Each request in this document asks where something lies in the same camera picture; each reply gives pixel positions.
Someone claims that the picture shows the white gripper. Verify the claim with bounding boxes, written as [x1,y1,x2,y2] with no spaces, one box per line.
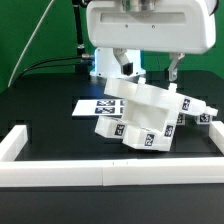
[86,0,216,81]

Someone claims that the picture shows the white chair backrest frame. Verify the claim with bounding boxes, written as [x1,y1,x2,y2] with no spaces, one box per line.
[104,77,218,116]

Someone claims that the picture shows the white chair seat part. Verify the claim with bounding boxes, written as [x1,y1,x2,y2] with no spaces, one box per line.
[122,101,179,152]

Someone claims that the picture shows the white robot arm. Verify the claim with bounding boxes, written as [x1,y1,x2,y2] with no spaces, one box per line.
[86,0,219,81]

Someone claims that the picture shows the white U-shaped obstacle fence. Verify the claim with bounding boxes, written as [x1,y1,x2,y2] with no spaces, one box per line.
[0,125,224,187]

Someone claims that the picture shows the black camera pole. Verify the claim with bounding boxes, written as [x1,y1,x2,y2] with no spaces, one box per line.
[71,0,85,55]

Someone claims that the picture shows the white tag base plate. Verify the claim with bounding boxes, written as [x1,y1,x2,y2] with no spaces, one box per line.
[72,99,125,116]

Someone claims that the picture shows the white cable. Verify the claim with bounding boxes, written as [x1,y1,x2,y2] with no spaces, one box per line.
[6,0,54,88]

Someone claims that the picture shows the black cables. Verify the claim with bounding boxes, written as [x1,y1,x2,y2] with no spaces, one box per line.
[14,53,96,79]

